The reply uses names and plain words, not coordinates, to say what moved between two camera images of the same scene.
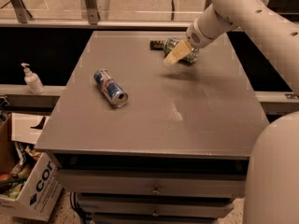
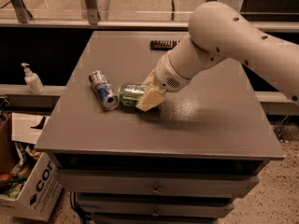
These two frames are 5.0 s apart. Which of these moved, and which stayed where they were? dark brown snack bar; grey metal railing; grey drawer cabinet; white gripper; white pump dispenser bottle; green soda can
Moved: white gripper; green soda can
Stayed: grey metal railing; dark brown snack bar; grey drawer cabinet; white pump dispenser bottle
